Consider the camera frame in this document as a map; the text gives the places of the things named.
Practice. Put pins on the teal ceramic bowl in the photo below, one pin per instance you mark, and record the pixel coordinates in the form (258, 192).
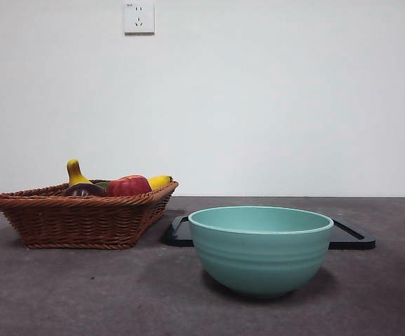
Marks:
(261, 262)

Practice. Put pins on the dark purple plum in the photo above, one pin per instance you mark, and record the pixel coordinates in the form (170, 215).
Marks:
(83, 190)

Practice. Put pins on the red bell pepper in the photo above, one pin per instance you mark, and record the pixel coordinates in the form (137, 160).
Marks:
(128, 185)

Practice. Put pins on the green vegetable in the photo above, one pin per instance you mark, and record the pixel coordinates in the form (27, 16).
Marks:
(101, 182)

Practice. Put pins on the yellow banana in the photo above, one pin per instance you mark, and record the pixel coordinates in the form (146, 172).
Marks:
(74, 175)

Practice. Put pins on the brown wicker basket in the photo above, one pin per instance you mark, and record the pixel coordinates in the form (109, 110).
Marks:
(76, 224)

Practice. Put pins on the black rectangular tray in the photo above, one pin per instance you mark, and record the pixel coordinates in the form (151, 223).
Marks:
(349, 241)

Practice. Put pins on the white wall socket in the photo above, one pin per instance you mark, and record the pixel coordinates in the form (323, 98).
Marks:
(139, 17)

